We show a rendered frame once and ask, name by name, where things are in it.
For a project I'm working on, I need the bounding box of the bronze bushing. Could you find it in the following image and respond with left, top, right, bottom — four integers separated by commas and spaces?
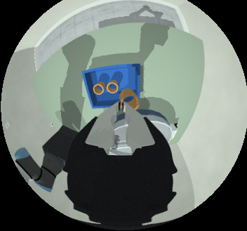
120, 88, 140, 110
107, 80, 119, 93
93, 82, 106, 95

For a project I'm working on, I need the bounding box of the blue rectangular crate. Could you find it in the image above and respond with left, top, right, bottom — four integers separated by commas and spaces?
82, 64, 140, 109

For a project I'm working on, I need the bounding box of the grey round turntable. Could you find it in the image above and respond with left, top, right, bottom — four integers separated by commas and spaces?
109, 109, 178, 155

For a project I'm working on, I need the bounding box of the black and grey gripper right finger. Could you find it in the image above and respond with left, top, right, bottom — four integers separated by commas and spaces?
122, 101, 178, 174

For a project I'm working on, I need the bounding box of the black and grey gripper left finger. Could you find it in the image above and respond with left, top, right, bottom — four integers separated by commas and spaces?
63, 101, 121, 173

